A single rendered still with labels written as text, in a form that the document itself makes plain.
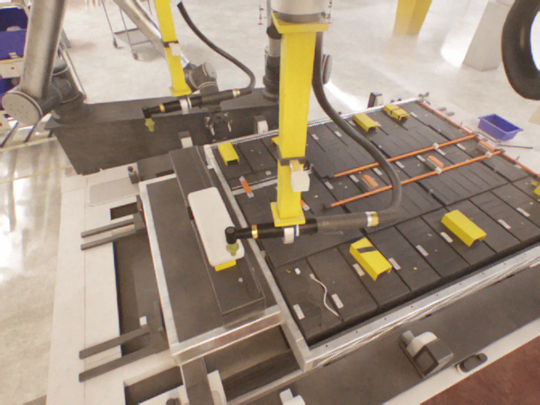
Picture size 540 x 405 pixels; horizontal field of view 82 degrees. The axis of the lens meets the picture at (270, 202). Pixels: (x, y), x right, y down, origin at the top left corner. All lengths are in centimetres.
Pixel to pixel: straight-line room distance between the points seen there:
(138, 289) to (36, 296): 137
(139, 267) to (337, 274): 92
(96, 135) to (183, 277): 159
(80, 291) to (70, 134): 137
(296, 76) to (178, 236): 95
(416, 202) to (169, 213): 114
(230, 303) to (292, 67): 73
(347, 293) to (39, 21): 186
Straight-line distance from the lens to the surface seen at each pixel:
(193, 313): 117
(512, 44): 57
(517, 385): 253
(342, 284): 121
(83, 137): 263
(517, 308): 160
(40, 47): 210
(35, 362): 256
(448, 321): 142
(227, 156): 168
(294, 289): 117
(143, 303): 151
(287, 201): 78
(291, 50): 58
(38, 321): 270
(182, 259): 130
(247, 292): 106
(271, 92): 247
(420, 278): 132
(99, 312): 148
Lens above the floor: 202
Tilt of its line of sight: 45 degrees down
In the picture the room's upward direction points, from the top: straight up
